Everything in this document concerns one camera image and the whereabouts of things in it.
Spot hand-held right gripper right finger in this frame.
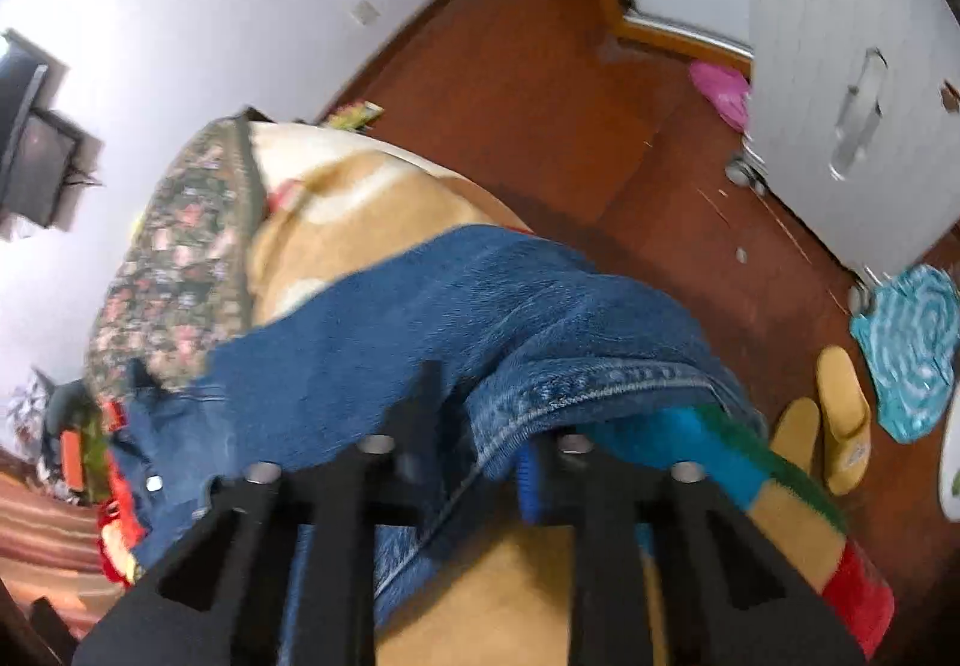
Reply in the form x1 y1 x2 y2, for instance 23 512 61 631
516 435 867 666

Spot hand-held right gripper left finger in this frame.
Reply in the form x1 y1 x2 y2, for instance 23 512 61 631
71 361 445 666

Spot blue denim jeans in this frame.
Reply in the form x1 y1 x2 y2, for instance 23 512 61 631
111 223 767 629

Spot tan blanket with colourful border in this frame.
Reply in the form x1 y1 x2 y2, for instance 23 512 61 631
97 122 897 666

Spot yellow slipper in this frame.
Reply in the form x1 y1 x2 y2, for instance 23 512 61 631
815 345 875 497
769 397 823 481

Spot dark floral quilt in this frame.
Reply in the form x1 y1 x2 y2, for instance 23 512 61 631
84 115 272 404

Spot green and yellow packet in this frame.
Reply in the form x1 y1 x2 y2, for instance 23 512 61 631
322 101 386 133

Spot orange box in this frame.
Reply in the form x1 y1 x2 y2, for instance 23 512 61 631
60 429 84 488

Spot pile of clutter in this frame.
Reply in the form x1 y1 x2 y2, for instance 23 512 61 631
6 366 102 503

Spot striped pink curtain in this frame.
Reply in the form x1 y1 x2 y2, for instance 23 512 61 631
0 463 115 637

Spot teal swirl rug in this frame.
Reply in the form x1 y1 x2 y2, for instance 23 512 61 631
850 263 960 444

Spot white rounded object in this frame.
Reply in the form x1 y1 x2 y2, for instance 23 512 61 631
937 439 960 524

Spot pink slipper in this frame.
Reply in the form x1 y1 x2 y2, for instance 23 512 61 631
689 60 752 134

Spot white wardrobe with stickers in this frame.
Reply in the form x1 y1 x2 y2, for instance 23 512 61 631
733 0 960 288

